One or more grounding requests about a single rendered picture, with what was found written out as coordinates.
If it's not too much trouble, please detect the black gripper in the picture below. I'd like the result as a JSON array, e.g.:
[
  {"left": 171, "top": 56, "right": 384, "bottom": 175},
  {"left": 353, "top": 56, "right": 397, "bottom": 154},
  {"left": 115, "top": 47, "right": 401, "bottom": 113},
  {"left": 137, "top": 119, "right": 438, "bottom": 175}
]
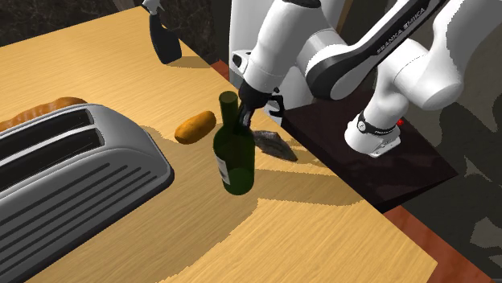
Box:
[{"left": 237, "top": 79, "right": 286, "bottom": 129}]

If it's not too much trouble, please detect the grey flat stone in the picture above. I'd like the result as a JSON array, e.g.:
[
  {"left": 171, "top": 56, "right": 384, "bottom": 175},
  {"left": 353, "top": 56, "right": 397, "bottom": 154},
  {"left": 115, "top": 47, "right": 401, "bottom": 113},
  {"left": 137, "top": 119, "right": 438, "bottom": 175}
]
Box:
[{"left": 252, "top": 129, "right": 299, "bottom": 163}]

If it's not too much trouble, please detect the green wine bottle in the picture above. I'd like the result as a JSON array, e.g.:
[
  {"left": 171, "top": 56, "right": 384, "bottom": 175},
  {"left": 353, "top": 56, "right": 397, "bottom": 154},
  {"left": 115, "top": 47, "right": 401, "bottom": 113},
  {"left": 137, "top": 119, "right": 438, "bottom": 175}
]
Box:
[{"left": 212, "top": 90, "right": 257, "bottom": 196}]

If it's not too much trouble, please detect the brown potato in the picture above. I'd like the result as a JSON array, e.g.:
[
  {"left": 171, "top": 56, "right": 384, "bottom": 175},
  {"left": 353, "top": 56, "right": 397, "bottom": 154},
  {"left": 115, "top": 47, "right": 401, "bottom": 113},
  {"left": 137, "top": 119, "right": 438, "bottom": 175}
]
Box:
[{"left": 174, "top": 110, "right": 218, "bottom": 146}]

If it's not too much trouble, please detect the dark robot stand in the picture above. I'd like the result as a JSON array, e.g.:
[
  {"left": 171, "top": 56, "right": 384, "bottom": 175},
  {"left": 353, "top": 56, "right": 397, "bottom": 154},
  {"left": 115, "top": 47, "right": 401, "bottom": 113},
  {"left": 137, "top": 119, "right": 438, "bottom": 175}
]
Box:
[{"left": 279, "top": 88, "right": 459, "bottom": 215}]

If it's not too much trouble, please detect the black spray bottle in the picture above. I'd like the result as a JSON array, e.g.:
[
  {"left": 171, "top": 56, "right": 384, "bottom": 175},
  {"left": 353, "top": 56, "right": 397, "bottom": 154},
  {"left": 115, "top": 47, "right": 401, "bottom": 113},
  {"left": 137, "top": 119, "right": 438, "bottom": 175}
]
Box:
[{"left": 141, "top": 0, "right": 183, "bottom": 66}]

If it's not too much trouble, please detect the silver toaster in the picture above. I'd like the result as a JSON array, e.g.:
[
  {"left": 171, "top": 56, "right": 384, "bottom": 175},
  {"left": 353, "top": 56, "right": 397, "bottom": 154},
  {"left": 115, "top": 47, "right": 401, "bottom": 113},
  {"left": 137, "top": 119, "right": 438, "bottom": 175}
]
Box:
[{"left": 0, "top": 103, "right": 176, "bottom": 283}]

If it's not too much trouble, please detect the brown bread loaf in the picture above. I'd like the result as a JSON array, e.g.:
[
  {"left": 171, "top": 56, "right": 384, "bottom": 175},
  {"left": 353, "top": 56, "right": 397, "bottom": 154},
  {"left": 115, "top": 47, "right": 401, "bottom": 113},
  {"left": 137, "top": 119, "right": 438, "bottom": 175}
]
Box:
[{"left": 0, "top": 96, "right": 88, "bottom": 133}]

